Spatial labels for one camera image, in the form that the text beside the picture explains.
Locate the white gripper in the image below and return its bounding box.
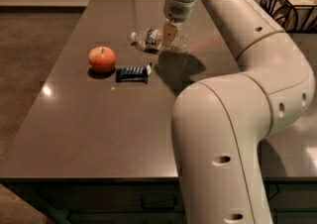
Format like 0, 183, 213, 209
161, 0, 196, 48

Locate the clear plastic water bottle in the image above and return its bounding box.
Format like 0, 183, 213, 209
131, 28, 188, 54

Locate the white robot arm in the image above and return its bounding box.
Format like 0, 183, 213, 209
163, 0, 315, 224

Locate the blue striped snack bar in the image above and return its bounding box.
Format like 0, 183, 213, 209
116, 63, 152, 82

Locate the red apple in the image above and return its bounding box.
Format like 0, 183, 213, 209
88, 47, 116, 73

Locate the dark cabinet drawer front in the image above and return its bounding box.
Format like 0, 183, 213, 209
40, 182, 183, 212

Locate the black wire napkin basket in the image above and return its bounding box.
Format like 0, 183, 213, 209
261, 0, 317, 34

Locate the black drawer handle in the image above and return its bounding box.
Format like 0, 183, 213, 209
140, 196, 177, 211

